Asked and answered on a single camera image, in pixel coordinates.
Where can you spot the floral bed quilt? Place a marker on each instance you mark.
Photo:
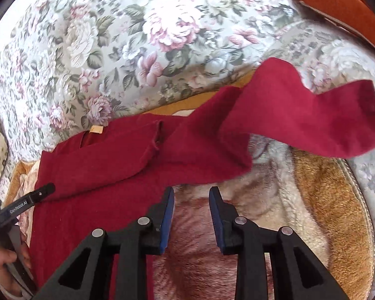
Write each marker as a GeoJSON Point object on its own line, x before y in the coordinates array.
{"type": "Point", "coordinates": [73, 66]}

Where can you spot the floral plush fleece blanket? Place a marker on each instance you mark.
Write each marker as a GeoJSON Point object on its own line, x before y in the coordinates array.
{"type": "Point", "coordinates": [268, 212]}

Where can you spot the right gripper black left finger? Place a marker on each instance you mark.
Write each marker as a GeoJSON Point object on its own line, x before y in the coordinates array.
{"type": "Point", "coordinates": [117, 258]}

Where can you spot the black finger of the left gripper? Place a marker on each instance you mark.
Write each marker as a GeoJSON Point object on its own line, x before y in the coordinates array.
{"type": "Point", "coordinates": [16, 208]}

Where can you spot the orange velvet cushion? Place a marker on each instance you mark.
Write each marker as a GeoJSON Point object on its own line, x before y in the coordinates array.
{"type": "Point", "coordinates": [353, 15]}

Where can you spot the dark red knit sweater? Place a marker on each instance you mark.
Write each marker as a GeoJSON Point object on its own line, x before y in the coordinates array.
{"type": "Point", "coordinates": [113, 199]}

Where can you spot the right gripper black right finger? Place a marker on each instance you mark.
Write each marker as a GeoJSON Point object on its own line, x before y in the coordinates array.
{"type": "Point", "coordinates": [268, 257]}

